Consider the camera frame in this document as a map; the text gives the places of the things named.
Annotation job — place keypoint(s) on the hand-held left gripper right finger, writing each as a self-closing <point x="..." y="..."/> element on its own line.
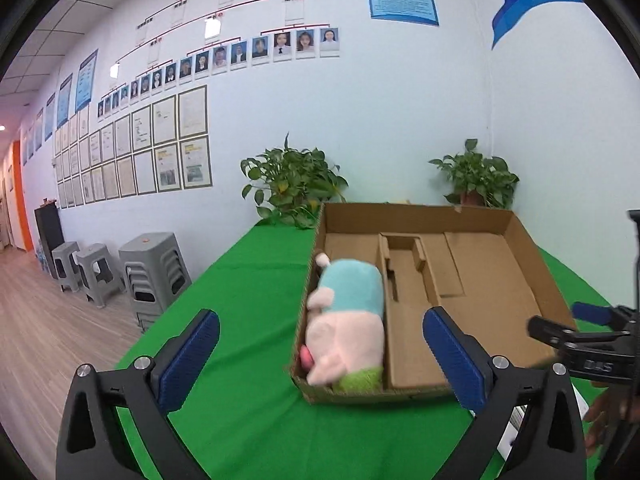
<point x="455" y="360"/>

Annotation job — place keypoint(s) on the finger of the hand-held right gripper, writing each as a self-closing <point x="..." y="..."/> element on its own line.
<point x="592" y="311"/>
<point x="550" y="331"/>

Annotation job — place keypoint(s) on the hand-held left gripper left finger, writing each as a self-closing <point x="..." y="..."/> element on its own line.
<point x="192" y="360"/>

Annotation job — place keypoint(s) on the cardboard box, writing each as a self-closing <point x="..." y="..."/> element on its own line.
<point x="500" y="270"/>

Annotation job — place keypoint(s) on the green and white medicine box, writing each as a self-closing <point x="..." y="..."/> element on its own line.
<point x="515" y="425"/>

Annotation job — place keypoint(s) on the pink and teal plush toy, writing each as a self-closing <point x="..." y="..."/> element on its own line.
<point x="345" y="330"/>

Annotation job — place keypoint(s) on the person's right hand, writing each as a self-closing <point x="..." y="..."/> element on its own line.
<point x="602" y="410"/>

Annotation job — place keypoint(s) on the cardboard insert divider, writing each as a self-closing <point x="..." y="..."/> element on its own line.
<point x="405" y="330"/>

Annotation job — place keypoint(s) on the green tablecloth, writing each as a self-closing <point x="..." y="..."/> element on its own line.
<point x="240" y="310"/>

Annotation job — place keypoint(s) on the stack of grey plastic stools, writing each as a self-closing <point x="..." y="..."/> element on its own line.
<point x="150" y="270"/>

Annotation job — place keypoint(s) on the grey plastic stool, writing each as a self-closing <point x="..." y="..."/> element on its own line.
<point x="97" y="270"/>
<point x="65" y="260"/>

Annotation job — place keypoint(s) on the potted green plant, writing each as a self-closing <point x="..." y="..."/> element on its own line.
<point x="475" y="175"/>
<point x="295" y="180"/>

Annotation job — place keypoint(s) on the black cabinet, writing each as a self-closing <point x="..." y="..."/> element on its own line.
<point x="47" y="235"/>

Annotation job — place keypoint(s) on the row of blue notice boards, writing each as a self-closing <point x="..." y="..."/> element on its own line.
<point x="86" y="80"/>

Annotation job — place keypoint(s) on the row of portrait photos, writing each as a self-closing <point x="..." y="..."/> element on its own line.
<point x="280" y="47"/>

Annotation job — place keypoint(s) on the wall of framed documents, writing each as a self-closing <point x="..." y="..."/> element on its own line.
<point x="165" y="160"/>

